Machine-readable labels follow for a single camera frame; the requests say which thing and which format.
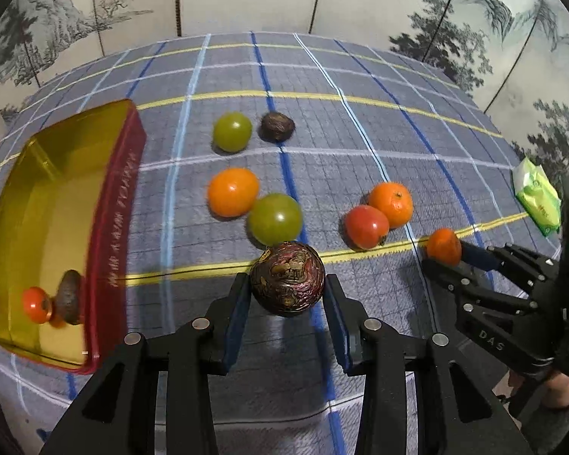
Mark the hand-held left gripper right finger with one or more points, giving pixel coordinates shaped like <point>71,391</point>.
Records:
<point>339,336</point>

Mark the gold and red tin box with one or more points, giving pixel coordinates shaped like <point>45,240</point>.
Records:
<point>52,218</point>

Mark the brown oval fruit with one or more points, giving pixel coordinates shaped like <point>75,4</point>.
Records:
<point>69,297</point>

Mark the blue plaid tablecloth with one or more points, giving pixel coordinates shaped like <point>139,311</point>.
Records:
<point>408,128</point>

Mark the orange mandarin with stem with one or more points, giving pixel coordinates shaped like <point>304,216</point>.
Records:
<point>392,204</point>

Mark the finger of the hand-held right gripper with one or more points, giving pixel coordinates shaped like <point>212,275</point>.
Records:
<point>460,284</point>
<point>476,256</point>

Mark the small red fruit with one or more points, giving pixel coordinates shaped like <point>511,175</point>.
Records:
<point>36,304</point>

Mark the red tomato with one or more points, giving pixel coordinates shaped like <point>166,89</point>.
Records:
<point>365,226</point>

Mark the small brown wrinkled fruit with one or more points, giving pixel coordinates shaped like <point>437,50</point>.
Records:
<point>277,126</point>

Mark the green wet wipes packet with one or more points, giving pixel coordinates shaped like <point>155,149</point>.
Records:
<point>538,196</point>

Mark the smooth orange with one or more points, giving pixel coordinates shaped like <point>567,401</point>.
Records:
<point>233,192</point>

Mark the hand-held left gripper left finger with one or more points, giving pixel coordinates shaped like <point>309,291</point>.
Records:
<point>237,331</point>

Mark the small orange mandarin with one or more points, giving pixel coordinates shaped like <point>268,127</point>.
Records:
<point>444,246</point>

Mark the dark red passion fruit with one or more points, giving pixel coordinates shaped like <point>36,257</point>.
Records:
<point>287,278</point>

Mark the person's right forearm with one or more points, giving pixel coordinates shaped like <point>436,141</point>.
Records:
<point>566,391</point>

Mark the green round fruit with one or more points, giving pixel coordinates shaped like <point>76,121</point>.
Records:
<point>232,131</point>
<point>275,220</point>

